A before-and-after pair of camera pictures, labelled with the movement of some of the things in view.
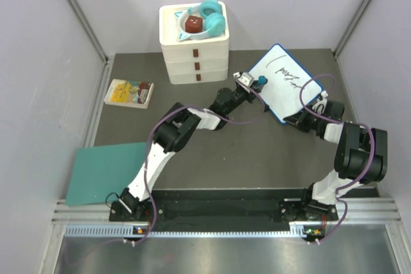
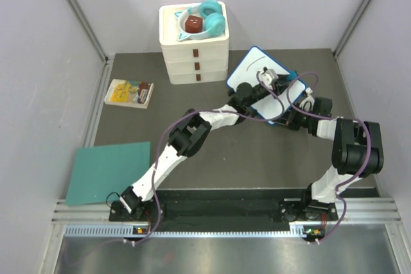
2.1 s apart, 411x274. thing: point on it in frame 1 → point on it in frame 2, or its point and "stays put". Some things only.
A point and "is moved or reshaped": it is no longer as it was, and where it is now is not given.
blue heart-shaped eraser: (262, 79) is moved or reshaped
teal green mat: (97, 171) stays put
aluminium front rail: (363, 210) stays put
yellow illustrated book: (130, 93) stays put
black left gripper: (250, 96) → (280, 85)
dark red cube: (193, 24) stays put
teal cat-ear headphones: (214, 20) stays put
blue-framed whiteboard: (285, 76) is moved or reshaped
